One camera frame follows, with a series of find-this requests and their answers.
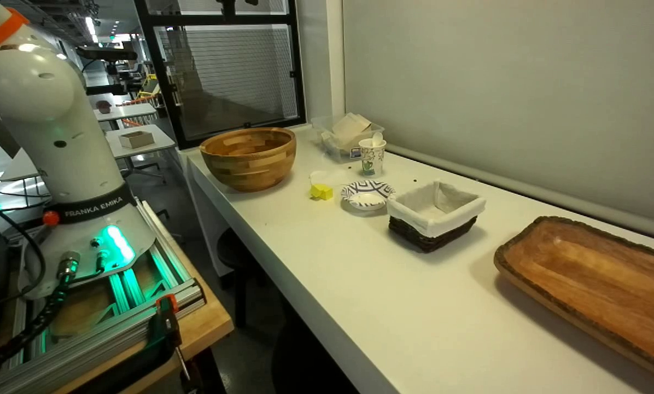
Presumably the yellow block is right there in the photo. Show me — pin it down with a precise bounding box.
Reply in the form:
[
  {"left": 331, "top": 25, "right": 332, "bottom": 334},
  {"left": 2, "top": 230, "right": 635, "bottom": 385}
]
[{"left": 308, "top": 185, "right": 332, "bottom": 202}]

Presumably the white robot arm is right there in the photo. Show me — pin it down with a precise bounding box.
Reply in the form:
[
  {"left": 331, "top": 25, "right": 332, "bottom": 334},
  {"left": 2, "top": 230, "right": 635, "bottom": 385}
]
[{"left": 0, "top": 5, "right": 156, "bottom": 298}]

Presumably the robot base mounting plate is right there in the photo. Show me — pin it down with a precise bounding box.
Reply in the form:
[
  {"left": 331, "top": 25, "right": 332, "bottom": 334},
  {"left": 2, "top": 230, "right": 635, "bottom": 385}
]
[{"left": 0, "top": 204, "right": 206, "bottom": 394}]

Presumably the wooden bowl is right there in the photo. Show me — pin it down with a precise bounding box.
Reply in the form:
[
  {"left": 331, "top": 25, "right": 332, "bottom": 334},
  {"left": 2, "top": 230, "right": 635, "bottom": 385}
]
[{"left": 200, "top": 128, "right": 296, "bottom": 190}]

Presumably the zebra patterned small plate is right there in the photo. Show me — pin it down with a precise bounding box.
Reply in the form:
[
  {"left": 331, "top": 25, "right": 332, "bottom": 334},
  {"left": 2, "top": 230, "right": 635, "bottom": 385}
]
[{"left": 342, "top": 181, "right": 391, "bottom": 216}]

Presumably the clear plastic container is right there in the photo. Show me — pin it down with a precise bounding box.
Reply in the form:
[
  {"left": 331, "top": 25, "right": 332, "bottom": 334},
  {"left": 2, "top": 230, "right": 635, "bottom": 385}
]
[{"left": 317, "top": 112, "right": 383, "bottom": 162}]

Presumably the patterned paper cup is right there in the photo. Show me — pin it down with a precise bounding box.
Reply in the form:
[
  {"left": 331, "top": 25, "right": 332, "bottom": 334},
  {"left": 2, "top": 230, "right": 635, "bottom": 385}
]
[{"left": 359, "top": 139, "right": 385, "bottom": 175}]

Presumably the beige box in container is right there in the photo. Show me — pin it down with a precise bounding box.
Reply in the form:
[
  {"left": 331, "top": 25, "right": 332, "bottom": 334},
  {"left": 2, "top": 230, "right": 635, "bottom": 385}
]
[{"left": 332, "top": 115, "right": 371, "bottom": 148}]

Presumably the dark basket with white liner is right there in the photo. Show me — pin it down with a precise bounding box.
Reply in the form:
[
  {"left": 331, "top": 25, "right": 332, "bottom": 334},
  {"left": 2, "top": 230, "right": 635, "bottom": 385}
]
[{"left": 388, "top": 182, "right": 486, "bottom": 253}]

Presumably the wooden cart top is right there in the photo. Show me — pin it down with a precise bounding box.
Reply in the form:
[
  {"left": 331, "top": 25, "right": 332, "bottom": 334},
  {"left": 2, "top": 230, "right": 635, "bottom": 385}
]
[{"left": 48, "top": 239, "right": 237, "bottom": 394}]

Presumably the wooden tray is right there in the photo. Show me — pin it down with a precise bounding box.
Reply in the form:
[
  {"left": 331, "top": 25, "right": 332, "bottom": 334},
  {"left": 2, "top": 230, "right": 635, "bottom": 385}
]
[{"left": 494, "top": 218, "right": 654, "bottom": 373}]

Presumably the black cable bundle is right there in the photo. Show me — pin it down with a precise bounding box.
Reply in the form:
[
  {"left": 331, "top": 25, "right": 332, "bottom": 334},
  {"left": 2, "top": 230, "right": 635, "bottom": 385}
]
[{"left": 0, "top": 204, "right": 81, "bottom": 374}]

